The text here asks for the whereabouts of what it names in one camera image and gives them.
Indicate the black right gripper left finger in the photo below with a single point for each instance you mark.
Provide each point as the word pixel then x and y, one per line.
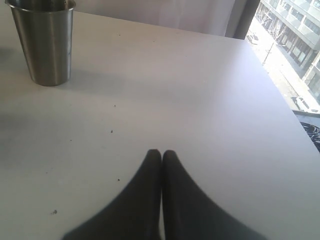
pixel 135 213

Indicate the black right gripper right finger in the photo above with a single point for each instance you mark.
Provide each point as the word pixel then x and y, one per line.
pixel 189 214

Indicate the stainless steel cup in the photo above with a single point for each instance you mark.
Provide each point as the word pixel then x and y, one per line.
pixel 45 30

